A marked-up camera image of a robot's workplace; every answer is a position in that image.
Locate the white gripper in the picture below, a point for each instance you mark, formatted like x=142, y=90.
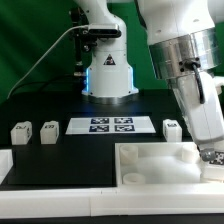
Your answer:
x=204, y=121

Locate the white square table top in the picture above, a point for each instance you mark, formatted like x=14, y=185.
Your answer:
x=158, y=163

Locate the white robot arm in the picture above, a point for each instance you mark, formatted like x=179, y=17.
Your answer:
x=182, y=42

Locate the white sheet with tags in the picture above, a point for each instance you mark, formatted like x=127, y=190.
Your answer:
x=110, y=125

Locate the black stand behind robot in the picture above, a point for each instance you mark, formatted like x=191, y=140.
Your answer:
x=77, y=17

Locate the white front fence rail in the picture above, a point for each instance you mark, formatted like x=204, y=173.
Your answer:
x=129, y=200

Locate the white fence rail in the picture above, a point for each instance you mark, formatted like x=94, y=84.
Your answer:
x=6, y=163
x=129, y=200

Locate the white left fence rail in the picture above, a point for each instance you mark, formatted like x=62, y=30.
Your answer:
x=6, y=163

